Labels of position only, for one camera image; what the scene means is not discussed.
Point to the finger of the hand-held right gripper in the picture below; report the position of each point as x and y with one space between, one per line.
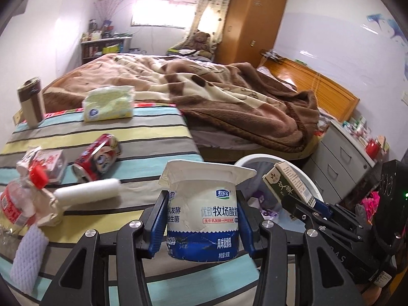
299 213
323 207

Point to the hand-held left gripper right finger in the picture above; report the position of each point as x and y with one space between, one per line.
245 229

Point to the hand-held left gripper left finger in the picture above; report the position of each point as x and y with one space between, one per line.
158 226

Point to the green white carton box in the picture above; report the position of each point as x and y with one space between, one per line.
290 178

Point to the white blue yogurt cup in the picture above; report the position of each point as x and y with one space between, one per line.
204 197

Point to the white round trash bin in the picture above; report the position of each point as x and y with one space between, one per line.
255 169

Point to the crushed red drink can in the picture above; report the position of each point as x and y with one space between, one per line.
97 159

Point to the beige paper bag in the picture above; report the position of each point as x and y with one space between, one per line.
47 207

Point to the pale purple foam net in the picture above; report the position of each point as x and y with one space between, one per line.
28 258

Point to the clear bottle with red label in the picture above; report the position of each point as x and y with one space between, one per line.
16 200

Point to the pink striped clothes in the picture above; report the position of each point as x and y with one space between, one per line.
369 202

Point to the grey drawer nightstand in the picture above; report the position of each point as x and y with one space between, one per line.
338 153

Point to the red jar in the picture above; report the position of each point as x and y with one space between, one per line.
373 149

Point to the white paper roll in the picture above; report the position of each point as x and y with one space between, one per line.
86 193

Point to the striped bed sheet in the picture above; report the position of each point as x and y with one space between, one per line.
143 146

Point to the group of medicine boxes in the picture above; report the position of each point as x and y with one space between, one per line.
355 127

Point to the wooden headboard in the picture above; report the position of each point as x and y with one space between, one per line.
318 86

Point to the small red white carton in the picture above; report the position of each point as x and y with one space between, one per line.
51 164

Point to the yellow green tissue pack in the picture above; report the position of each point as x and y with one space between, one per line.
108 103

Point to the brown beige fleece blanket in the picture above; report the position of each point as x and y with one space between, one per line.
223 95

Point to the brown beige tumbler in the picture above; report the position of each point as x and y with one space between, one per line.
30 102

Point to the cluttered shelf unit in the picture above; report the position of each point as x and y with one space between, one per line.
105 49

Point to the brown teddy bear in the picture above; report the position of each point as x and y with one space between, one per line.
199 41

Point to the wooden wardrobe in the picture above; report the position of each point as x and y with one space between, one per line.
251 22

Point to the window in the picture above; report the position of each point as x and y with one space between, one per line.
162 12

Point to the patterned curtain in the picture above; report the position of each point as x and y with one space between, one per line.
207 16

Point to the dried branch decoration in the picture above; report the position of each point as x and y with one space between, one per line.
110 9

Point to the blue dolphin wall sticker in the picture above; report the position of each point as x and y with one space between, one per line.
392 28

